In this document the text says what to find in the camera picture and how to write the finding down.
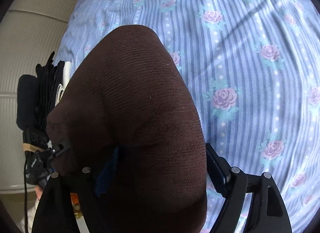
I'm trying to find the white louvered wardrobe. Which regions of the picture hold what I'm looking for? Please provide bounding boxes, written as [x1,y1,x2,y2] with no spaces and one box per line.
[1,0,78,231]

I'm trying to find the black folded clothes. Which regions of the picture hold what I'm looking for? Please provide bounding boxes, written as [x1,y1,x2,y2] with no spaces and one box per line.
[16,52,65,135]

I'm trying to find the person's left hand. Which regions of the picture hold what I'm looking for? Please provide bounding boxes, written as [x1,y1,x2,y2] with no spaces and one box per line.
[35,185,43,200]

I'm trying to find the blue floral bed sheet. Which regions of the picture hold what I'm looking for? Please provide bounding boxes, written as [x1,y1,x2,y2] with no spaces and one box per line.
[55,0,319,232]

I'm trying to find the dark brown pants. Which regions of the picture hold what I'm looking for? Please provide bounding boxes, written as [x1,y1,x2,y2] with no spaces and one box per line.
[46,25,207,232]

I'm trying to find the white folded garment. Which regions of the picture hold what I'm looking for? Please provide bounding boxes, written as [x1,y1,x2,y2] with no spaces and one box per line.
[55,62,72,106]

